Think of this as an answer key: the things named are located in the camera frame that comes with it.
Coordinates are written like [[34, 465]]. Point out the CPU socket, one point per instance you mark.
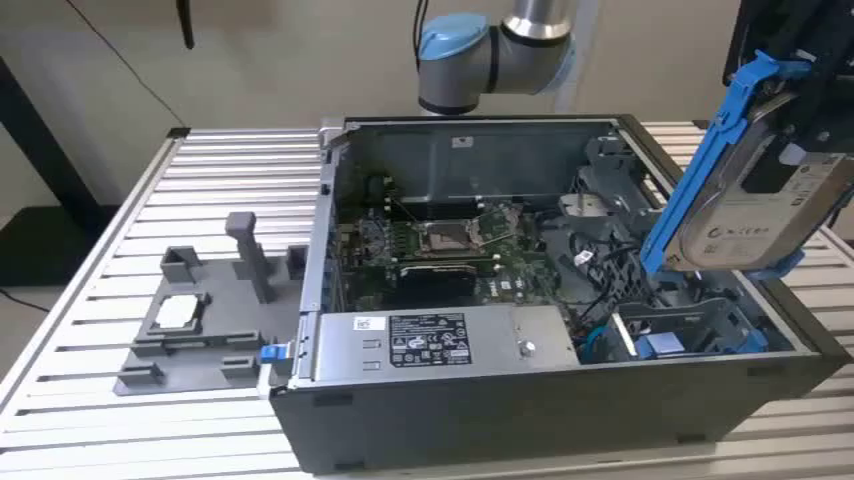
[[446, 241]]

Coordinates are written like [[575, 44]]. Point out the black table corner cap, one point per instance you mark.
[[178, 133]]

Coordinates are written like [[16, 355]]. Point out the black graphics card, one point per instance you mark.
[[437, 285]]

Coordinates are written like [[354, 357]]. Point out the green motherboard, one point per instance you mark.
[[521, 280]]

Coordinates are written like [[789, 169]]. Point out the black open PC case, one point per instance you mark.
[[507, 425]]

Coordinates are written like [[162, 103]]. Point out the silver CPU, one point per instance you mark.
[[176, 312]]

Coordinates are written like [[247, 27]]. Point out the black desk leg stand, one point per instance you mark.
[[40, 200]]

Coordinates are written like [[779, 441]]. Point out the hard disk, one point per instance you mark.
[[661, 346], [723, 220]]

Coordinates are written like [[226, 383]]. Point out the silver metal drive bracket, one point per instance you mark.
[[590, 207]]

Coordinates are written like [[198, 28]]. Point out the silver power supply unit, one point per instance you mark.
[[487, 345]]

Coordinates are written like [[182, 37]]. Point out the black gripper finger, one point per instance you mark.
[[770, 175]]

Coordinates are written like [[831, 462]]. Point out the black RAM slots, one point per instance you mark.
[[441, 202]]

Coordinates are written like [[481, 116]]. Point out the blue case latch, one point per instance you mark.
[[270, 354]]

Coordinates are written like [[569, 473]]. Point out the grey parts rack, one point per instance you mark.
[[200, 360]]

